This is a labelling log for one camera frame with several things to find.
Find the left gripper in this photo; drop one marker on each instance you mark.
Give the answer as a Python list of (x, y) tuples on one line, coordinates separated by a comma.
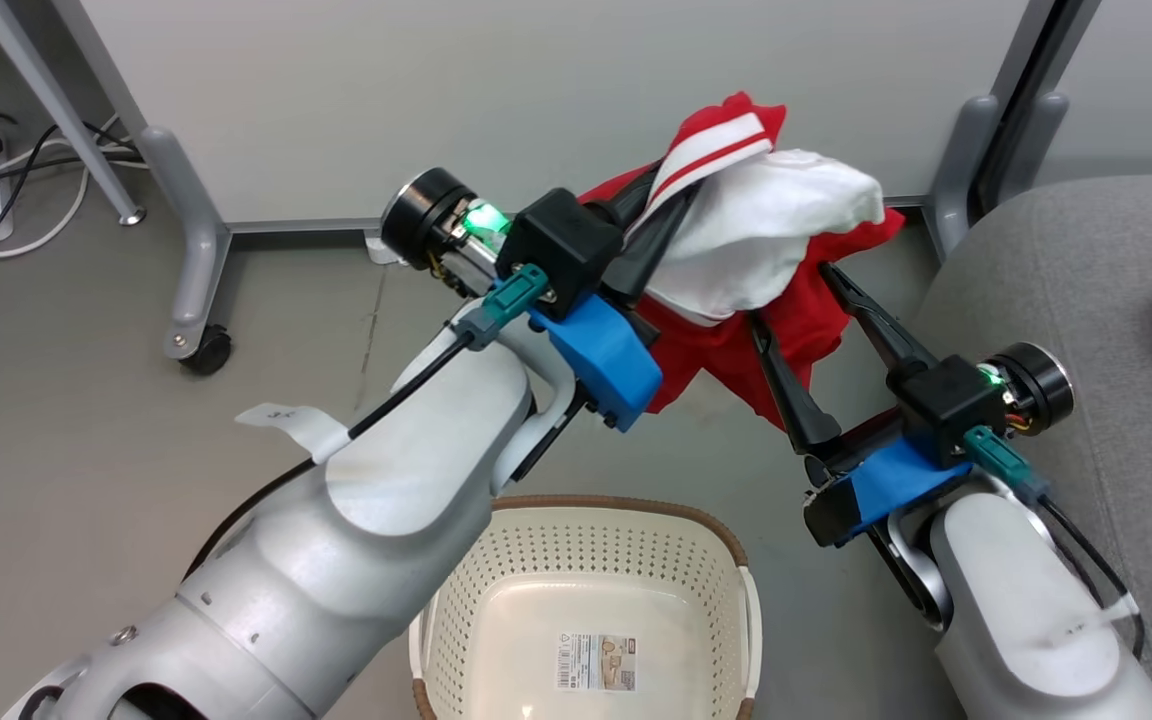
[(431, 220)]

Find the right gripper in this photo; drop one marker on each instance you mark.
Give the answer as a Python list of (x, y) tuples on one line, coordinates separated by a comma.
[(1034, 388)]

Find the red and white jersey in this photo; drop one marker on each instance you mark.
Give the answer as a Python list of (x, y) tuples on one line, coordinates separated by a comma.
[(796, 320)]

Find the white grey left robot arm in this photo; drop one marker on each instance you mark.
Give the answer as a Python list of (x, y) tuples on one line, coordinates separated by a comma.
[(406, 450)]

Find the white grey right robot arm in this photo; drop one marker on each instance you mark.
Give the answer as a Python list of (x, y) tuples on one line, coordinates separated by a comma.
[(1006, 580)]

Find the grey fabric sofa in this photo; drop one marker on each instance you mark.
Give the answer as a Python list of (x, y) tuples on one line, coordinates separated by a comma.
[(1086, 280)]

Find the white partition panel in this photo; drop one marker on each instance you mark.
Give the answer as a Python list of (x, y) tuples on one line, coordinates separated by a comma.
[(1146, 90), (536, 90)]

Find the grey partition foot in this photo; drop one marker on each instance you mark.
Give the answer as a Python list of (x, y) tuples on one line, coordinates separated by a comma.
[(966, 170), (1036, 140), (198, 270)]

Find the small white adapter box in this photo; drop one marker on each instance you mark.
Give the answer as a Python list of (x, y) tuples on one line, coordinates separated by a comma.
[(381, 250)]

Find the cream perforated laundry basket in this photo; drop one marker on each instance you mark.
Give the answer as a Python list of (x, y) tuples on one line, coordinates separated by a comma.
[(576, 560)]

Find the paper label sticker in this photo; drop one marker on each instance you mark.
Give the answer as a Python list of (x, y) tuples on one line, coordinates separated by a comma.
[(596, 660)]

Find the black caster wheel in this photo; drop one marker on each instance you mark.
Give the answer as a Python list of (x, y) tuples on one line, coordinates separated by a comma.
[(208, 353)]

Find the grey metal table leg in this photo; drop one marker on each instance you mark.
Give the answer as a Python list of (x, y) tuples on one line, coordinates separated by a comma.
[(56, 110)]

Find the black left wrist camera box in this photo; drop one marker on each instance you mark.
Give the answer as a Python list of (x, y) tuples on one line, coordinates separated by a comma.
[(561, 245)]

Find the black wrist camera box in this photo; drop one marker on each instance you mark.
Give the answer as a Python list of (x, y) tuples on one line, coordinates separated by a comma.
[(561, 245), (946, 405)]

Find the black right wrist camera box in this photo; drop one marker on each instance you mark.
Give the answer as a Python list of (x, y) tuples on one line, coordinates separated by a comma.
[(946, 405)]

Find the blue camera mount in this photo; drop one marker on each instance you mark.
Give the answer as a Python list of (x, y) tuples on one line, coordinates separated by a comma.
[(891, 480), (601, 355)]

